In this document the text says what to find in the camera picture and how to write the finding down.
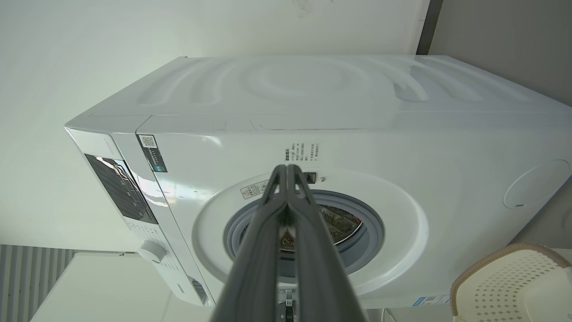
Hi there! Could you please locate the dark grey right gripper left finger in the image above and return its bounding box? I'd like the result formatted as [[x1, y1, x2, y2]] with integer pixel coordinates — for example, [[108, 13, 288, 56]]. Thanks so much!
[[210, 165, 287, 322]]

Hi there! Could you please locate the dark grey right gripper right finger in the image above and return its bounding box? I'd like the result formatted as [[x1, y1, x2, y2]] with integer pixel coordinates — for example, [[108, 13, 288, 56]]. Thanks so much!
[[287, 165, 369, 322]]

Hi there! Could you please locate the white plastic control dial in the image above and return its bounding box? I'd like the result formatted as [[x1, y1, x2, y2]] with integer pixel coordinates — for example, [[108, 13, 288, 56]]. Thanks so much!
[[138, 240, 168, 264]]

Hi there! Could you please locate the black glossy display panel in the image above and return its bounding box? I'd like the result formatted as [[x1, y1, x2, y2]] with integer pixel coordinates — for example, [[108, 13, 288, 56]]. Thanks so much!
[[84, 154, 159, 225]]

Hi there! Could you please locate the cream perforated laundry basket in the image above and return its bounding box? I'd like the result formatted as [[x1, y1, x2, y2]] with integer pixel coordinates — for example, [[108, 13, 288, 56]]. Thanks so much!
[[449, 243, 572, 322]]

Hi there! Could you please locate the grey rubber door gasket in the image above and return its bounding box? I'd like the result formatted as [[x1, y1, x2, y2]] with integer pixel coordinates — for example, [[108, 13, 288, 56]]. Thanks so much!
[[223, 190, 385, 275]]

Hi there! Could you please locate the grey warning sticker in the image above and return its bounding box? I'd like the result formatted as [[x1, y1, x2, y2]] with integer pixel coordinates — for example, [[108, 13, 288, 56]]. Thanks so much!
[[240, 180, 271, 200]]

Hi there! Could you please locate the blue energy label sticker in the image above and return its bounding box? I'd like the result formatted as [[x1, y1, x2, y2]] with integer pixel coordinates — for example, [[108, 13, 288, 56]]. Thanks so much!
[[412, 295, 450, 307]]

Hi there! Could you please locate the printed text sticker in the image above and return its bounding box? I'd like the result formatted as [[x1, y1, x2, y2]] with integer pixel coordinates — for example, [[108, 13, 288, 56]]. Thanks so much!
[[284, 143, 320, 163]]

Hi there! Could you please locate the white front-load washing machine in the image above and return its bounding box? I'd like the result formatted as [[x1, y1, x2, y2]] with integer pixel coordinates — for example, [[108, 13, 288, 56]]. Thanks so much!
[[65, 55, 572, 309]]

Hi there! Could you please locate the white cabinet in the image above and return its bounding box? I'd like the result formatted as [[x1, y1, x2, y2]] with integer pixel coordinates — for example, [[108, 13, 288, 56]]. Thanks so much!
[[30, 252, 172, 322]]

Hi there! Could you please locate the round drain filter cover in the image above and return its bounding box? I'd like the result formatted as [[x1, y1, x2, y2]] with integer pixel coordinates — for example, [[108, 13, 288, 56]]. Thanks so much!
[[504, 160, 571, 209]]

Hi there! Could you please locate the grey ribbed wall panel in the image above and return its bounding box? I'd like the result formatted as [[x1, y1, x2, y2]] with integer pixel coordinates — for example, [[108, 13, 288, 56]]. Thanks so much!
[[0, 245, 75, 322]]

